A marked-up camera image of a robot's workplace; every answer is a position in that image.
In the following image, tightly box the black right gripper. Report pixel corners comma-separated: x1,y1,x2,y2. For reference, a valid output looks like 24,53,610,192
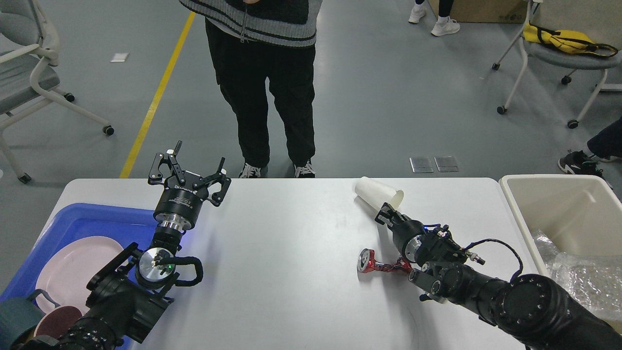
375,202,426,263

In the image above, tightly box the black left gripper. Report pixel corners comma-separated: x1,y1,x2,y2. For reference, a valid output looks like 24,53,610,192
147,140,232,229

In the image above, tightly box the white paper cup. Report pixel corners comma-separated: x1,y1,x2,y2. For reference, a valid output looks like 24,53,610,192
355,176,404,212

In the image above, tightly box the crushed red soda can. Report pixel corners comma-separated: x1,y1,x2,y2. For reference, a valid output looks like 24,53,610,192
356,248,413,273

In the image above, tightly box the pink plate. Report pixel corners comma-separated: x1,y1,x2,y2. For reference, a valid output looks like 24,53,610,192
35,236,123,315

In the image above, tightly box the pink mug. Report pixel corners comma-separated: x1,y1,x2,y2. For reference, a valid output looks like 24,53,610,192
33,305,83,339

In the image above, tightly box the aluminium foil front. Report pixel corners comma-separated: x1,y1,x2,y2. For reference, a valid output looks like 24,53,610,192
531,229,622,325

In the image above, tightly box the dark teal mug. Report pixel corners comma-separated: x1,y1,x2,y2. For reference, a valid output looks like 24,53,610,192
0,289,60,350

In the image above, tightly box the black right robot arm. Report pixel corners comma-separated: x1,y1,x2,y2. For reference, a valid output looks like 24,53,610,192
359,202,622,350

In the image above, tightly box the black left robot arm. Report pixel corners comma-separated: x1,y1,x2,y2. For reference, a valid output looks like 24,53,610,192
17,141,231,350

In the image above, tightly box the left metal floor plate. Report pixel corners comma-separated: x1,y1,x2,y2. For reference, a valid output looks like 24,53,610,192
409,157,434,174

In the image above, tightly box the metal floor plate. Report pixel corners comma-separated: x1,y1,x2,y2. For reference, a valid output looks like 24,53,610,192
434,157,459,173
409,157,434,174

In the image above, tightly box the right metal floor plate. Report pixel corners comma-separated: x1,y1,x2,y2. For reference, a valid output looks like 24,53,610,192
434,157,459,173

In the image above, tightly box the blue plastic tray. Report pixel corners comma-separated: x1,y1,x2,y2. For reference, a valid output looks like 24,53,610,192
0,203,161,350

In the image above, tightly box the person in black canvas shoes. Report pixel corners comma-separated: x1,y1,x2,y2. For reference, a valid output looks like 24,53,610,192
181,0,322,178

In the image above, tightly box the white plastic bin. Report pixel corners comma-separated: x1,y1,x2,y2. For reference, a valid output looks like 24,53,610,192
500,175,622,276

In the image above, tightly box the person in white sneakers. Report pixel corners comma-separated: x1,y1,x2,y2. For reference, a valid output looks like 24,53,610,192
408,0,460,37

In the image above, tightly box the grey office chair left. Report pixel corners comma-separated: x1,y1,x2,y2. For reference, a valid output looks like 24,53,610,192
0,0,115,184

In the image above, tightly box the cardboard box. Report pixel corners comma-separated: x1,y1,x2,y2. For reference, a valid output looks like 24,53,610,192
449,0,527,23

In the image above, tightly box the person in black sneakers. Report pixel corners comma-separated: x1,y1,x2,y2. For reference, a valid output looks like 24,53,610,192
557,118,622,179

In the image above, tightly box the yellow backpack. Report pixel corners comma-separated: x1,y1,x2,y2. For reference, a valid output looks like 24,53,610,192
522,22,619,58

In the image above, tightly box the grey chair right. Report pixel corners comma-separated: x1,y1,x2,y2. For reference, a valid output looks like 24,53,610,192
492,0,621,129

